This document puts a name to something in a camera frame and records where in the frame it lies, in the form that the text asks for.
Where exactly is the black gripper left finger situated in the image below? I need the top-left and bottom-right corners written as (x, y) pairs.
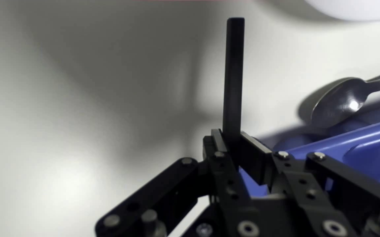
top-left (203, 129), bottom-right (241, 194)

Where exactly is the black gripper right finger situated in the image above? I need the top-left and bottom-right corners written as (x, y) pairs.
top-left (238, 132), bottom-right (271, 184)

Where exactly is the blue cutlery tray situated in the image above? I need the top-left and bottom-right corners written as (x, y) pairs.
top-left (237, 103), bottom-right (380, 199)

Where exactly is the white shallow bowl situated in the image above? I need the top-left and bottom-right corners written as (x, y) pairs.
top-left (303, 0), bottom-right (380, 21)

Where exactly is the black handled spoon on table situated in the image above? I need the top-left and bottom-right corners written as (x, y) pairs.
top-left (298, 75), bottom-right (380, 128)

